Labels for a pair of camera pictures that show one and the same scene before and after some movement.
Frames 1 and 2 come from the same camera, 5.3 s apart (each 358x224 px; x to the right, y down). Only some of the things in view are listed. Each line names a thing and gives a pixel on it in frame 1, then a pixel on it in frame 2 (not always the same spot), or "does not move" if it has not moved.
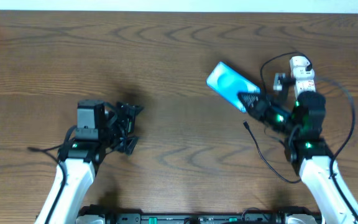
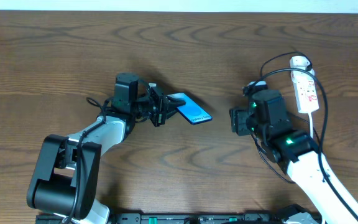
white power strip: [302, 73] does not move
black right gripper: [260, 106] → [238, 121]
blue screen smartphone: [227, 83] → [191, 110]
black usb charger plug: [308, 67] does not move
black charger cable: [252, 135] does not move
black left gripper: [128, 125] → [158, 106]
